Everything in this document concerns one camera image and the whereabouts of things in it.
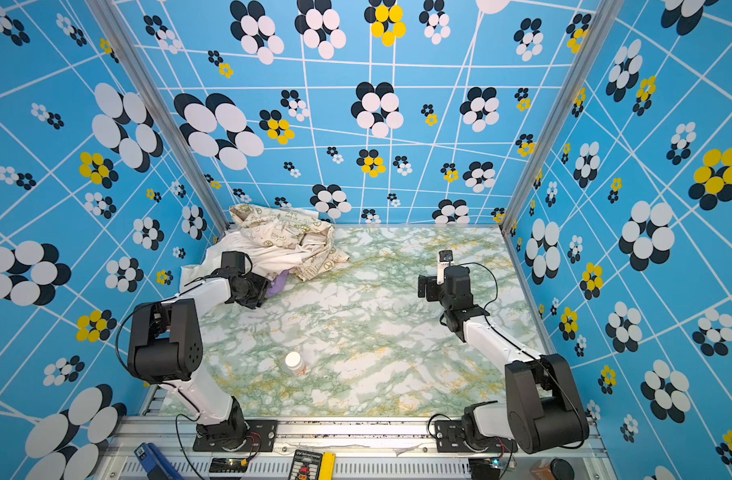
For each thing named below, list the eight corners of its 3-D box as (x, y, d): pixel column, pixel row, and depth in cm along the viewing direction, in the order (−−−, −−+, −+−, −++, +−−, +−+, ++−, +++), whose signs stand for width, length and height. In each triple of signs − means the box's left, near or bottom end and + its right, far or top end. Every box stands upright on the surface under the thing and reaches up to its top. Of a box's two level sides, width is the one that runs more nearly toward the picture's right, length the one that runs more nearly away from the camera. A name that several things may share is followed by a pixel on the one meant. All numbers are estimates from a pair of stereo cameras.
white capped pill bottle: (290, 376, 85) (283, 366, 79) (292, 361, 88) (286, 351, 81) (306, 376, 85) (300, 366, 79) (308, 361, 88) (303, 351, 81)
